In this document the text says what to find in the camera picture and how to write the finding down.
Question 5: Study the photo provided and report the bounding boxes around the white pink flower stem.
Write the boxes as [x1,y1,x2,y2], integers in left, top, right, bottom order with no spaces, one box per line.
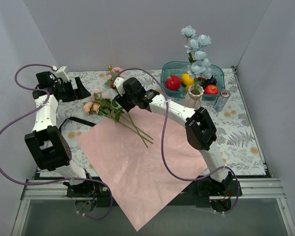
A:
[89,88,154,145]

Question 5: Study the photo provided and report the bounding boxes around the black ribbon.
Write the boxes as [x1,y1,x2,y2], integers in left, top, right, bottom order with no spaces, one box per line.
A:
[59,117,96,132]

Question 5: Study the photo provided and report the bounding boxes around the white ribbed vase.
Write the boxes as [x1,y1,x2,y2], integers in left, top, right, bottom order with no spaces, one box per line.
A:
[183,86,204,110]

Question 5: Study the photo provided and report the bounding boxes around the purple pink wrapping paper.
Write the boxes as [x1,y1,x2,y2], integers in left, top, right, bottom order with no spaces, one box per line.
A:
[77,108,207,230]

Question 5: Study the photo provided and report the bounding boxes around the blue flower stem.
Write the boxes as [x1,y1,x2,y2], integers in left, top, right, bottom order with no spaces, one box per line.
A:
[181,26,211,95]

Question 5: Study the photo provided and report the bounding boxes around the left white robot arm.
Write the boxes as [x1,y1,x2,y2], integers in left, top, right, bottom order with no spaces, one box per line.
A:
[25,66,95,197]

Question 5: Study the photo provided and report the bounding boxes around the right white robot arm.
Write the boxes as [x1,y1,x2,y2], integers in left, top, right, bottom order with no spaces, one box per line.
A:
[113,77,239,196]

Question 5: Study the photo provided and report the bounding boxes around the pink flower stem with bud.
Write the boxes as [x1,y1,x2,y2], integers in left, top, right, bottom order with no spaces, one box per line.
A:
[104,65,123,88]

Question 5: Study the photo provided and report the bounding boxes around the peach flower stem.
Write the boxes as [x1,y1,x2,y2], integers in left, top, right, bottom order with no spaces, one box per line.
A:
[83,99,153,148]

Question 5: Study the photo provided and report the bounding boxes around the red dragon fruit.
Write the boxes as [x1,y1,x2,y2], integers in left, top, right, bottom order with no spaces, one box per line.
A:
[165,75,181,91]

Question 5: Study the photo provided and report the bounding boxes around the teal plastic basket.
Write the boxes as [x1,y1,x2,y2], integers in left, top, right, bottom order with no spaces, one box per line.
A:
[160,61,225,99]

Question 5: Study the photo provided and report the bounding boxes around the small yellow lemon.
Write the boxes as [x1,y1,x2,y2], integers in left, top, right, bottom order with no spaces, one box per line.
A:
[184,85,190,92]

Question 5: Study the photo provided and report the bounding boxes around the red apple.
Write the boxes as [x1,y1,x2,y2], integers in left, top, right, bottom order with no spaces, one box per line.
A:
[204,85,219,95]

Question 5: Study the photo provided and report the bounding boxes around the black grapes bunch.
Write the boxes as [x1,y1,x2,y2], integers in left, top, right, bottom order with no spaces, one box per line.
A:
[200,76,217,89]

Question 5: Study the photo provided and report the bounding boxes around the silver drink can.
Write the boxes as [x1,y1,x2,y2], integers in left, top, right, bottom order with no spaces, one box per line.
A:
[213,90,231,112]

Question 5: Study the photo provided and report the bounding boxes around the floral tablecloth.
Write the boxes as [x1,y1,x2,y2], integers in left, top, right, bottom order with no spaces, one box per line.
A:
[40,68,266,177]

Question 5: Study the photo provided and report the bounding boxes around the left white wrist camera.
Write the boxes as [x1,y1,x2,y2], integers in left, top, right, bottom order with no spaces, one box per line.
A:
[55,66,70,82]

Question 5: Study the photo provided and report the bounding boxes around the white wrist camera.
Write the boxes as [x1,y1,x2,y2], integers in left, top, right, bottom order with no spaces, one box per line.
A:
[55,66,70,82]
[113,77,125,96]

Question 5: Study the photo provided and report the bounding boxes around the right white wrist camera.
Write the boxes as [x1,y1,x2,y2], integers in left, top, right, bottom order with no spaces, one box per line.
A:
[113,77,125,96]

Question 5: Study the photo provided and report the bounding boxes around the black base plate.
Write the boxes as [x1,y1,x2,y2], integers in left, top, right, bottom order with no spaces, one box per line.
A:
[64,173,242,212]

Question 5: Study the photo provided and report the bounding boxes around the aluminium frame rail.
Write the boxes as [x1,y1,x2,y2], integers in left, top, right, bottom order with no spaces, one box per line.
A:
[12,178,295,236]

